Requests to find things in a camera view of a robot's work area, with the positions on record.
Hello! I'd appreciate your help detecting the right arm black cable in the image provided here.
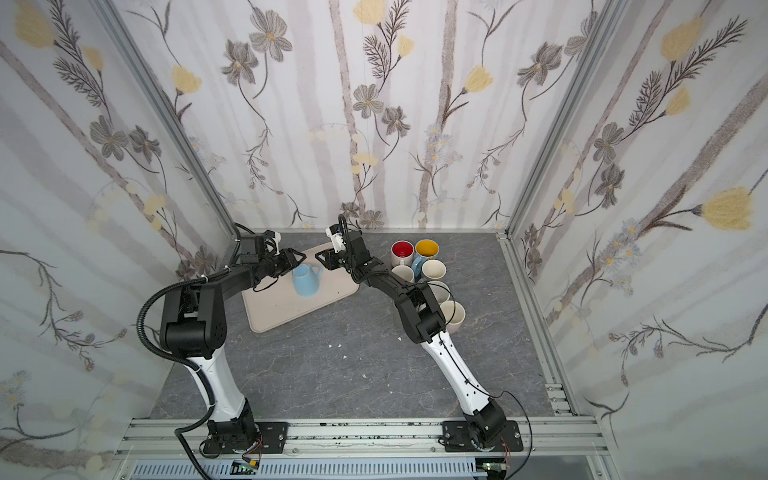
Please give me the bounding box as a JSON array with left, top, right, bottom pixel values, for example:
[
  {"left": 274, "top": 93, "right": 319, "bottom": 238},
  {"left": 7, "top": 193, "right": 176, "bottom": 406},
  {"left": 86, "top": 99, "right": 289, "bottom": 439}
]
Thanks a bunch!
[{"left": 437, "top": 332, "right": 535, "bottom": 480}]

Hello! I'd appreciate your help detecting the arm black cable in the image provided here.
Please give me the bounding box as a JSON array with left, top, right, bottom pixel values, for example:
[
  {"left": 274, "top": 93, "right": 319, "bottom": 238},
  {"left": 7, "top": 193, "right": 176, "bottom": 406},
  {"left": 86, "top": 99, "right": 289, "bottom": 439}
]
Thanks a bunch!
[
  {"left": 135, "top": 269, "right": 241, "bottom": 480},
  {"left": 437, "top": 332, "right": 535, "bottom": 480}
]

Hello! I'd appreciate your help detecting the beige plastic tray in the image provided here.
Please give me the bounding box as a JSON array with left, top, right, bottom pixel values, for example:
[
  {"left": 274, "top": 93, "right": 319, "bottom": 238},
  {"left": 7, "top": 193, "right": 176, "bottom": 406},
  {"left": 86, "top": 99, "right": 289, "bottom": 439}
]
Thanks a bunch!
[{"left": 242, "top": 242, "right": 359, "bottom": 333}]

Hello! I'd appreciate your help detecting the small grey mug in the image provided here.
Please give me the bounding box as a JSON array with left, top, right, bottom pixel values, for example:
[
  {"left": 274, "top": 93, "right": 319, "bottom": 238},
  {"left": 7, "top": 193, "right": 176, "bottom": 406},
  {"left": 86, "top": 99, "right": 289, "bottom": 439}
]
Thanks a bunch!
[{"left": 421, "top": 259, "right": 447, "bottom": 280}]

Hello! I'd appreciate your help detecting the white round mug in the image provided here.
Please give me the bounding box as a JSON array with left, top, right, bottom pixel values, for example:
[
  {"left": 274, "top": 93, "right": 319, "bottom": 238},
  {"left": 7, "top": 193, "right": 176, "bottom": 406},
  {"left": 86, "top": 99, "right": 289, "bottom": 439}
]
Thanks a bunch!
[{"left": 390, "top": 240, "right": 415, "bottom": 267}]

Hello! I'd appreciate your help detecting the light blue mug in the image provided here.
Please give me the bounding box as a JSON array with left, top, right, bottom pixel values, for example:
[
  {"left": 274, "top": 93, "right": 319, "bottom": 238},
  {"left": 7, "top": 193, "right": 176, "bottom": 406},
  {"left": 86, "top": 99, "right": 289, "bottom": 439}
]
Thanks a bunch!
[{"left": 292, "top": 264, "right": 324, "bottom": 297}]

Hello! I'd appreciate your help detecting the tall grey mug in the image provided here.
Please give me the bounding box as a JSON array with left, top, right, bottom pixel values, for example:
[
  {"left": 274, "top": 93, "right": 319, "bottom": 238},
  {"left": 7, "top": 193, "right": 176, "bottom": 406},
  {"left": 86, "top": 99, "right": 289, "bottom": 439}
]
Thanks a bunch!
[{"left": 440, "top": 300, "right": 466, "bottom": 334}]

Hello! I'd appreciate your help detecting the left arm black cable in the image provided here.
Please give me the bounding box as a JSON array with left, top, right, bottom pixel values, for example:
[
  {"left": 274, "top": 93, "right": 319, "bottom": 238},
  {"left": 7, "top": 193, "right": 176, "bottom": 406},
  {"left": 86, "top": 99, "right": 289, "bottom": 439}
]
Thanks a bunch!
[{"left": 135, "top": 269, "right": 241, "bottom": 480}]

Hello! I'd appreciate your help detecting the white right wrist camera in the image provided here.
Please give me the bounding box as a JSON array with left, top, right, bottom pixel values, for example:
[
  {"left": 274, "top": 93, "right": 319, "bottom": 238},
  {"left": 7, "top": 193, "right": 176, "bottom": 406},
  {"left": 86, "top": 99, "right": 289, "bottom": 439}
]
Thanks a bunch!
[{"left": 325, "top": 224, "right": 346, "bottom": 253}]

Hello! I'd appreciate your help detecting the small cream white mug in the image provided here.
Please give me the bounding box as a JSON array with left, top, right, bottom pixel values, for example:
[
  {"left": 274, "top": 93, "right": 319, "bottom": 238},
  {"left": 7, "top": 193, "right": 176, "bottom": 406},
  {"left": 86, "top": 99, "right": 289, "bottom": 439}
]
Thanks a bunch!
[{"left": 392, "top": 265, "right": 415, "bottom": 283}]

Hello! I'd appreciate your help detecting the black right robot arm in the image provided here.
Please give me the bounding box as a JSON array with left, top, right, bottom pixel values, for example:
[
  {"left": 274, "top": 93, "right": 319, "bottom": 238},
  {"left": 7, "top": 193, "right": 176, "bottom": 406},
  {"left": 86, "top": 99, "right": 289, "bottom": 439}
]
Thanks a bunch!
[{"left": 315, "top": 225, "right": 507, "bottom": 450}]

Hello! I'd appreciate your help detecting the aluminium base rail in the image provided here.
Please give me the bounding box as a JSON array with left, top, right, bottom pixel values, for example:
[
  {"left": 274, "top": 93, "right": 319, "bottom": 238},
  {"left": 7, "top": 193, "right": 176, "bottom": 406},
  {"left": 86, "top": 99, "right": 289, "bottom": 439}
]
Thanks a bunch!
[{"left": 113, "top": 417, "right": 607, "bottom": 480}]

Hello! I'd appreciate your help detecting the blue butterfly mug yellow inside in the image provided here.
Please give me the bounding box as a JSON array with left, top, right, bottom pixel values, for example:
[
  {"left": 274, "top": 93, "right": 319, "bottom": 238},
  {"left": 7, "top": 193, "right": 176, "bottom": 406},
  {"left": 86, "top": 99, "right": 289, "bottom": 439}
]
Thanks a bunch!
[{"left": 411, "top": 239, "right": 440, "bottom": 280}]

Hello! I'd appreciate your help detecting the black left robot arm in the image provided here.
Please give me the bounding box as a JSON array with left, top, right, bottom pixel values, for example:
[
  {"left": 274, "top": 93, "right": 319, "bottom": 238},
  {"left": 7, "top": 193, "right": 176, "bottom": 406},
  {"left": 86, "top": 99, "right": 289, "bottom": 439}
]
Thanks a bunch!
[{"left": 136, "top": 230, "right": 306, "bottom": 458}]

